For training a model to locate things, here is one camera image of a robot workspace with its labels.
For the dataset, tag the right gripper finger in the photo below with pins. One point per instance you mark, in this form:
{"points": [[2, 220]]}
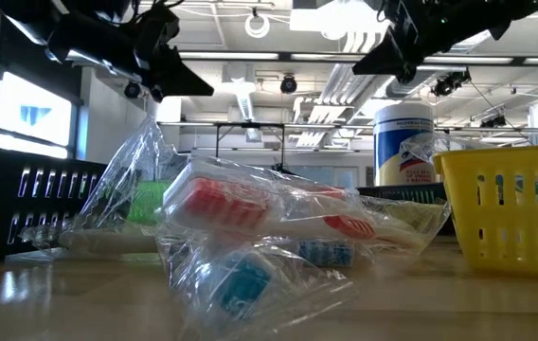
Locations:
{"points": [[389, 54]]}

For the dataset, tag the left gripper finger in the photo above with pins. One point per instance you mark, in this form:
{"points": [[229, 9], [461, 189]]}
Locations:
{"points": [[179, 78]]}

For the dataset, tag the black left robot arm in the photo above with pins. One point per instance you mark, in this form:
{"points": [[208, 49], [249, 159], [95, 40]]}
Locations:
{"points": [[84, 42]]}

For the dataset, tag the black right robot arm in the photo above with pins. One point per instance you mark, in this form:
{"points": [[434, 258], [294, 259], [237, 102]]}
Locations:
{"points": [[487, 19]]}

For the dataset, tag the Lysol wipes canister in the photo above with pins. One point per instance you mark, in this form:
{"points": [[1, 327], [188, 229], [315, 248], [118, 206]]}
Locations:
{"points": [[392, 128]]}

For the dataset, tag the black framed background table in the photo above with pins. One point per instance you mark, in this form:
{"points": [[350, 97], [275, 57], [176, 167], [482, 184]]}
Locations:
{"points": [[250, 125]]}

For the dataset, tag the bagged black round pad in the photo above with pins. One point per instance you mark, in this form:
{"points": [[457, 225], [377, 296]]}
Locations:
{"points": [[122, 161]]}

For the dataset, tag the bagged red white toothbrush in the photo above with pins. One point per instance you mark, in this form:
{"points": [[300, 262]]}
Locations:
{"points": [[221, 203]]}

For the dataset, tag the bright window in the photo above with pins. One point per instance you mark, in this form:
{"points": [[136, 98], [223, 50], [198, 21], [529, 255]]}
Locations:
{"points": [[32, 113]]}

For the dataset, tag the yellow plastic basket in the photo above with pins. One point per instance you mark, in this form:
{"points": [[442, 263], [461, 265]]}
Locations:
{"points": [[510, 237]]}

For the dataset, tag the black ceiling camera rig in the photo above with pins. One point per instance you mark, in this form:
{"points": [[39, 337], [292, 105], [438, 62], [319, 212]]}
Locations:
{"points": [[449, 84]]}

